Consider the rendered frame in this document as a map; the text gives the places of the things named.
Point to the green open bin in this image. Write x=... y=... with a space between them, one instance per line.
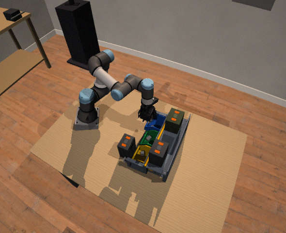
x=151 y=133

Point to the blue bin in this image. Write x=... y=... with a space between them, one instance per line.
x=157 y=122

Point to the yellow open bin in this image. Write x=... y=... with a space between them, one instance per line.
x=137 y=154

